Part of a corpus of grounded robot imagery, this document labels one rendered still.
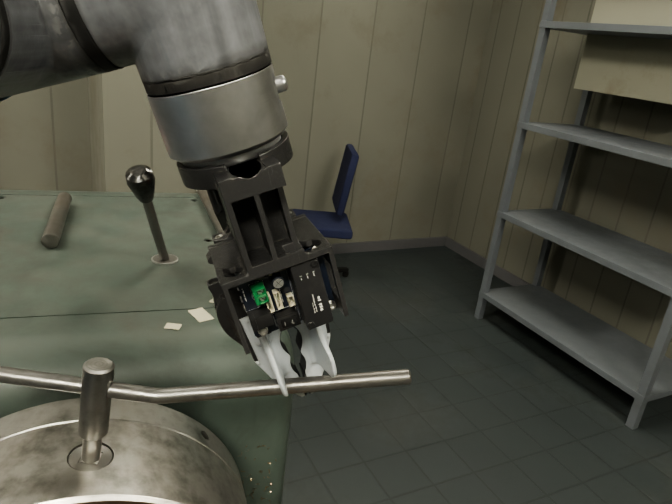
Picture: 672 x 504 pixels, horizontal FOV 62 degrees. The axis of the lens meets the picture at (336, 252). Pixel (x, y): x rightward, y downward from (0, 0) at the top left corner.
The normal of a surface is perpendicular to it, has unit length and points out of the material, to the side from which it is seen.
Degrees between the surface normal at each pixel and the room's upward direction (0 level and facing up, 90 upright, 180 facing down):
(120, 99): 90
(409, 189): 90
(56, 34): 110
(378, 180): 90
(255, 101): 81
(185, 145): 104
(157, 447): 24
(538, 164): 90
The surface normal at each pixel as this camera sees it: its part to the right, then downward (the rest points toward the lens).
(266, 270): 0.33, 0.37
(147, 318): 0.11, -0.93
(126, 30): 0.18, 0.82
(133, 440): 0.39, -0.89
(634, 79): -0.89, 0.07
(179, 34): 0.04, 0.45
